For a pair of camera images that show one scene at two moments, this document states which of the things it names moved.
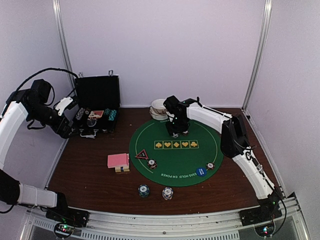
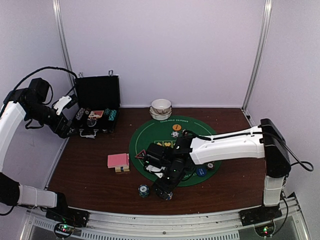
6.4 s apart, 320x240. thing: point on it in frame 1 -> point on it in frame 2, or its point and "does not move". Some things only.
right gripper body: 180,125 -> 174,178
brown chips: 210,165 does not move
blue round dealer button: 201,171 does not move
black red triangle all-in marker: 143,154 does not move
